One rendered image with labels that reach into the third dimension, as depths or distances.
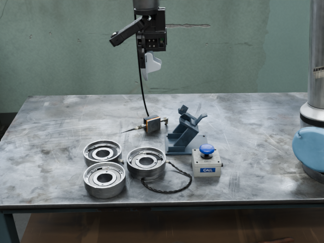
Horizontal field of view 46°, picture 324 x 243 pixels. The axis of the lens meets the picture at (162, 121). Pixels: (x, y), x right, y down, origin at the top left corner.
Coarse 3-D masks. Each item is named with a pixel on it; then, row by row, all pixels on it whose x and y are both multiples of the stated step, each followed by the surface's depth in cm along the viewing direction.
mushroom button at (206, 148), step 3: (204, 144) 101; (207, 144) 101; (201, 147) 100; (204, 147) 100; (207, 147) 100; (210, 147) 100; (213, 147) 100; (201, 150) 99; (204, 150) 99; (207, 150) 99; (210, 150) 99; (213, 150) 99; (204, 153) 99; (207, 153) 99; (210, 153) 99
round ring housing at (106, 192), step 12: (96, 168) 99; (108, 168) 100; (120, 168) 99; (84, 180) 93; (96, 180) 95; (108, 180) 99; (120, 180) 95; (96, 192) 92; (108, 192) 92; (120, 192) 95
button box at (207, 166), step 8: (192, 152) 103; (200, 152) 103; (216, 152) 103; (192, 160) 103; (200, 160) 100; (208, 160) 100; (216, 160) 100; (192, 168) 104; (200, 168) 99; (208, 168) 99; (216, 168) 99; (200, 176) 101; (208, 176) 101; (216, 176) 101
